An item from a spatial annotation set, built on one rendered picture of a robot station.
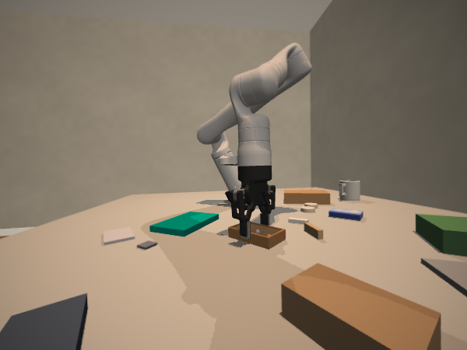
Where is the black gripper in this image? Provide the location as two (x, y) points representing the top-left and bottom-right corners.
(230, 166), (276, 240)

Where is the grey mug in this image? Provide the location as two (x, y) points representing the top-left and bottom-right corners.
(339, 180), (360, 201)

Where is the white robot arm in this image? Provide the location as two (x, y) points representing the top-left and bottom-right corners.
(197, 43), (312, 192)

